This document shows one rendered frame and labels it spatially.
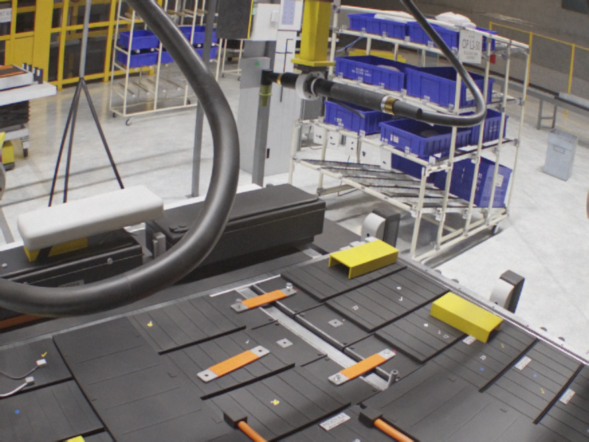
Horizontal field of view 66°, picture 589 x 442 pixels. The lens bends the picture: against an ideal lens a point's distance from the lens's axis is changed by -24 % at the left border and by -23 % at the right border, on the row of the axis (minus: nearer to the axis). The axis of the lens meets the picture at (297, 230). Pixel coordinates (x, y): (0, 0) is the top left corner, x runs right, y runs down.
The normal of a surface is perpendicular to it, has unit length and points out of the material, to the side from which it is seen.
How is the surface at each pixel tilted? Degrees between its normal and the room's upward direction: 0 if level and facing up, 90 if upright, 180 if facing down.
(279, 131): 90
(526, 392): 0
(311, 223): 90
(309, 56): 90
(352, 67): 94
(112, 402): 0
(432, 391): 0
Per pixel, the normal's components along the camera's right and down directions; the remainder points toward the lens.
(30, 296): 0.07, -0.35
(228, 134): 0.36, -0.41
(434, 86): -0.74, 0.29
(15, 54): 0.64, 0.36
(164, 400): 0.08, -0.91
